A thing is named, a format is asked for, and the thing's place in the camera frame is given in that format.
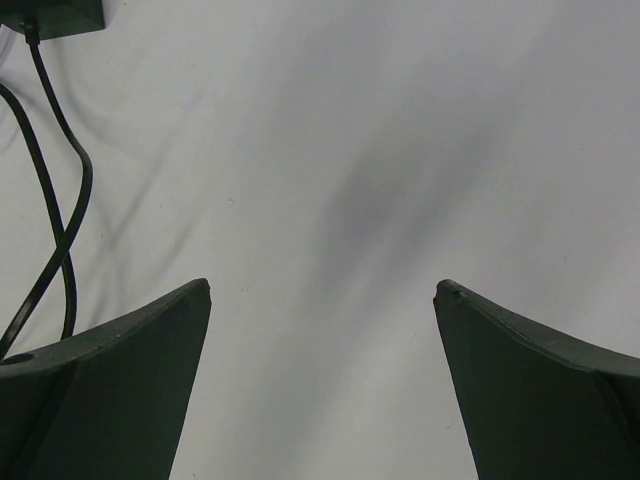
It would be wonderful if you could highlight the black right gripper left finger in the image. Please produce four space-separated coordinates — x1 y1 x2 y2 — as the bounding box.
1 279 211 479

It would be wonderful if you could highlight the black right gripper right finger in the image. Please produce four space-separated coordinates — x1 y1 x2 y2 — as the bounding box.
434 280 639 479

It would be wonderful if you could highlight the thin black power cable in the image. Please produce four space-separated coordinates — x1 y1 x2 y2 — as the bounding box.
0 22 95 361

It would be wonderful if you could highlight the black network switch box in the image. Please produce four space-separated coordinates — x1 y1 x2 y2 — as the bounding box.
1 0 106 40

